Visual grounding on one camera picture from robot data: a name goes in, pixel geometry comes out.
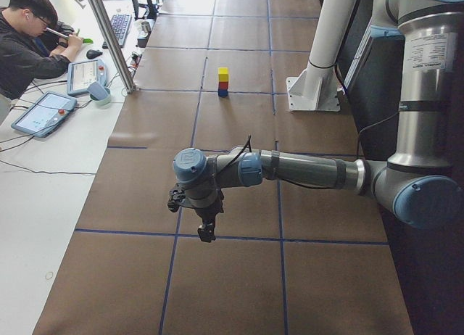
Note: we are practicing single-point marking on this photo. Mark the black keyboard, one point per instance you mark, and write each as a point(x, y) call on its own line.
point(121, 27)

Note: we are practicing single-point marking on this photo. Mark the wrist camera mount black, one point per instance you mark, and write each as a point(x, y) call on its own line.
point(177, 198)

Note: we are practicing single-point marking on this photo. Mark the yellow cube block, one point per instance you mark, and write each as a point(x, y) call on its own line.
point(223, 74)

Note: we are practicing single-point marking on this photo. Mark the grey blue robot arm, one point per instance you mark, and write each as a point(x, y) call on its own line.
point(414, 183)

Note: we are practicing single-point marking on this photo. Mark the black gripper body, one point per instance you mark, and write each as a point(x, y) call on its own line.
point(207, 214)

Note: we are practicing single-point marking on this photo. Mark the teach pendant tablet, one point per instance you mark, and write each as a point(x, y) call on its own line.
point(80, 75)
point(45, 115)

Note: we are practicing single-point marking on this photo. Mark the metal cup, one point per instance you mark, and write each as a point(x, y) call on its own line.
point(146, 27)

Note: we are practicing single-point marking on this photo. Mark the light green tape roll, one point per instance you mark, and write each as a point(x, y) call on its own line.
point(100, 95)

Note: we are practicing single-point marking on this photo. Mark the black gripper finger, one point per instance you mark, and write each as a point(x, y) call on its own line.
point(206, 232)

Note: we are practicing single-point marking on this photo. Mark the seated person in black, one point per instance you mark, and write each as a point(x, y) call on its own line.
point(23, 57)

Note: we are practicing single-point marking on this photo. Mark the red cube block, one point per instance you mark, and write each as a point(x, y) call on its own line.
point(223, 85)

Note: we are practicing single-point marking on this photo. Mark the far teach pendant tablet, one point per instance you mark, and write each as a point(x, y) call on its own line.
point(80, 75)

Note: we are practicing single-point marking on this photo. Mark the white pedestal column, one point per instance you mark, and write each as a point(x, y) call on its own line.
point(315, 88)

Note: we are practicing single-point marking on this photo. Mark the blue cube block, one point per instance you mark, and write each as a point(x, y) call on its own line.
point(222, 92)

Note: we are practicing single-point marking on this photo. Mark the aluminium frame post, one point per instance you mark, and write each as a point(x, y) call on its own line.
point(116, 53)

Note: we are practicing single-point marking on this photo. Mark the black computer mouse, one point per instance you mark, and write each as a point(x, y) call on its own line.
point(93, 54)

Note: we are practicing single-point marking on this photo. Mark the near teach pendant tablet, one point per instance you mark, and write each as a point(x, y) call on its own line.
point(45, 115)

